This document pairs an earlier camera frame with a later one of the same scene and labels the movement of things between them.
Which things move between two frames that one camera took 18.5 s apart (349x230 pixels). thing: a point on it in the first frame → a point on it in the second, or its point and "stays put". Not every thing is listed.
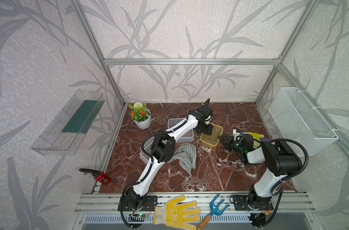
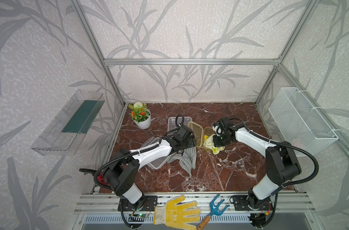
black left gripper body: (206, 129) → (189, 143)
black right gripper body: (236, 146) → (220, 140)
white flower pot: (145, 124) stays put
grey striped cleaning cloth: (186, 154) stays put
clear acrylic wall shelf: (64, 134) stays put
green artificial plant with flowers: (139, 112) stays put
